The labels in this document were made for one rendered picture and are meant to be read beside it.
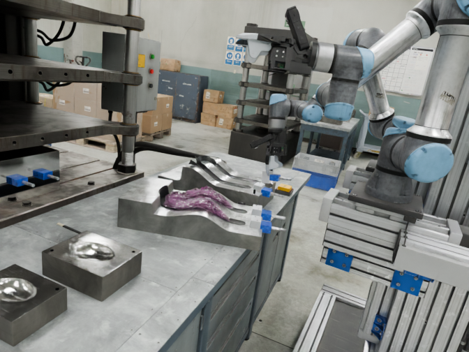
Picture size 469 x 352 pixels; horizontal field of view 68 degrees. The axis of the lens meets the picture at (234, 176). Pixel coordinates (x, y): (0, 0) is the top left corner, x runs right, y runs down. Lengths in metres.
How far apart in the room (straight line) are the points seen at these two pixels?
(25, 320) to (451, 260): 1.07
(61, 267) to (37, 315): 0.16
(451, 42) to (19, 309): 1.17
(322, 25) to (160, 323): 7.58
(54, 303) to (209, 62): 8.22
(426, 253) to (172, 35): 8.73
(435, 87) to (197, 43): 8.19
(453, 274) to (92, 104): 4.99
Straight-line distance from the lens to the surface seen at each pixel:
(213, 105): 8.35
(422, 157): 1.05
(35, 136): 1.54
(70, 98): 5.73
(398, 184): 1.22
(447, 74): 1.08
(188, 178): 1.56
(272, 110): 1.56
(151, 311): 0.91
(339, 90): 0.98
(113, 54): 2.00
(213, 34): 8.86
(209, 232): 1.19
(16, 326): 0.85
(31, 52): 2.28
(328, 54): 0.97
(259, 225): 1.23
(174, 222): 1.20
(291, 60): 0.97
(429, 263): 1.16
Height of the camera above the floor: 1.38
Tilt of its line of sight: 17 degrees down
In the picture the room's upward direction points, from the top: 8 degrees clockwise
